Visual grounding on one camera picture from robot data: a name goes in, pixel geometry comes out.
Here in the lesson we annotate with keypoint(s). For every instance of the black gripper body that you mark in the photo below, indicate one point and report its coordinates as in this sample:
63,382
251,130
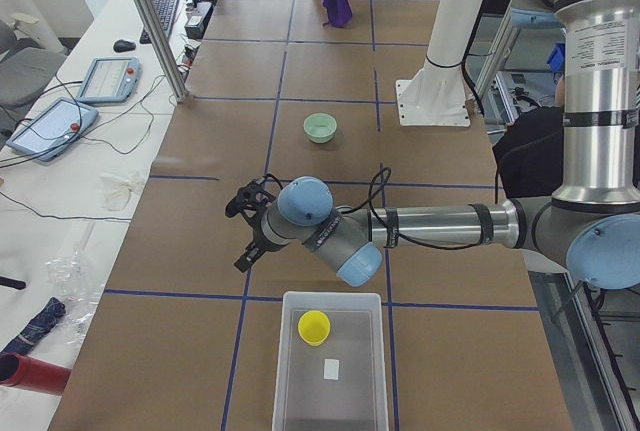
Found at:
258,239

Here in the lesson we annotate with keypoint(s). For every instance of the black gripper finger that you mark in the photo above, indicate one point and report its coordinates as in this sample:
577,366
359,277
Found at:
248,258

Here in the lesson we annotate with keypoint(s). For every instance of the purple cloth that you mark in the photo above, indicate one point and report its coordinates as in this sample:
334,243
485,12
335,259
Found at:
338,13

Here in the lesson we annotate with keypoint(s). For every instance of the yellow plastic cup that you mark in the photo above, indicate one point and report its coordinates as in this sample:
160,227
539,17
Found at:
314,327

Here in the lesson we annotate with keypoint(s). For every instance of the mint green bowl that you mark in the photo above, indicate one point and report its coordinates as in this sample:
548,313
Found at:
320,128

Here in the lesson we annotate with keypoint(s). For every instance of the black box device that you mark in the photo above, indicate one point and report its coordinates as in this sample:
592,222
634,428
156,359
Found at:
198,20

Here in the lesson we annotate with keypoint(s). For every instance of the clear plastic storage box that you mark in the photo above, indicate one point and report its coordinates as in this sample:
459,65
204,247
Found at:
339,384

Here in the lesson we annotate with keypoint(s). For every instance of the crumpled white tissue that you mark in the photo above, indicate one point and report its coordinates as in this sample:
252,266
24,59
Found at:
118,189

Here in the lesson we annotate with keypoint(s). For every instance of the black keyboard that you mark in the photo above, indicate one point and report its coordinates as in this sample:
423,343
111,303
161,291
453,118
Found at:
166,10

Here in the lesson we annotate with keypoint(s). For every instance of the crumpled clear plastic wrap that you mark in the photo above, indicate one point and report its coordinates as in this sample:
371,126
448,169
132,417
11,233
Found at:
80,292

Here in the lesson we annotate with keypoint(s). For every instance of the folded dark blue umbrella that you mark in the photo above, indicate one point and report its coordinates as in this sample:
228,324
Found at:
37,328

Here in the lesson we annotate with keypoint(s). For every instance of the far teach pendant tablet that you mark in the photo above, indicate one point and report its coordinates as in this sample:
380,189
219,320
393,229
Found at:
110,80

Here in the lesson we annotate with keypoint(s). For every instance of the teach pendant tablet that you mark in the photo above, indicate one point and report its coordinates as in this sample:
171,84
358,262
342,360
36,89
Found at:
110,80
49,134

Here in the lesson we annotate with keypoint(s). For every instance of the black computer mouse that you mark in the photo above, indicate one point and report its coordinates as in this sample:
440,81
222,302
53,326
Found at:
124,45

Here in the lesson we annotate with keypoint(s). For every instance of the near teach pendant tablet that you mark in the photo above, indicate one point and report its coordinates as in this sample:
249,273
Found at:
49,134

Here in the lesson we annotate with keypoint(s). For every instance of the red cylinder bottle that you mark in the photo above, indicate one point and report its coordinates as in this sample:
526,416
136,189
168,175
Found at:
27,373

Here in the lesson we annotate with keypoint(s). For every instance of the seated person in black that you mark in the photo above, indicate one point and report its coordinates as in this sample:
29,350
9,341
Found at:
529,156

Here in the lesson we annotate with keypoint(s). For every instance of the grey office chair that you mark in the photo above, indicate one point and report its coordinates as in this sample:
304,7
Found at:
25,73

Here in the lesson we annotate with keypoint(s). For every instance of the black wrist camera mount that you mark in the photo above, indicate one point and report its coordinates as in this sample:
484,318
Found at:
250,201

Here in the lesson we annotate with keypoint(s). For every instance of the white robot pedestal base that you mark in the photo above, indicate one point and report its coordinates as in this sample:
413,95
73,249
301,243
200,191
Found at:
435,96

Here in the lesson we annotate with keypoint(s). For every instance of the aluminium frame post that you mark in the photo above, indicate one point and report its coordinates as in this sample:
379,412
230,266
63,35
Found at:
161,48

